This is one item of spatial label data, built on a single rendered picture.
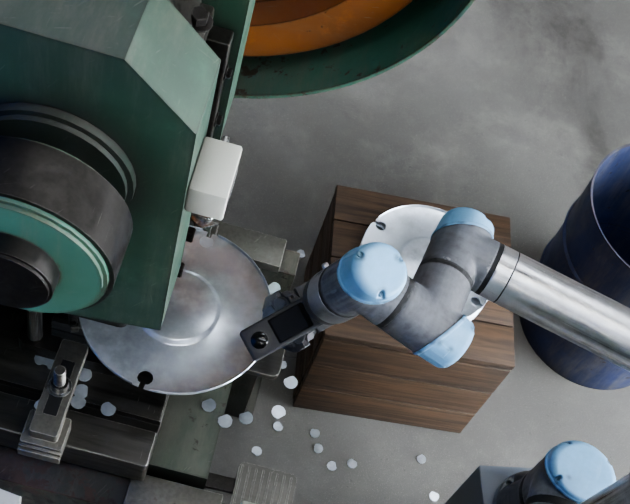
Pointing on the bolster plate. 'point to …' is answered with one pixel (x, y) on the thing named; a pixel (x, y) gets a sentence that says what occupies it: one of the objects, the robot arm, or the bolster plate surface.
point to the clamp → (54, 406)
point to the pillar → (35, 325)
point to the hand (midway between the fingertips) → (266, 333)
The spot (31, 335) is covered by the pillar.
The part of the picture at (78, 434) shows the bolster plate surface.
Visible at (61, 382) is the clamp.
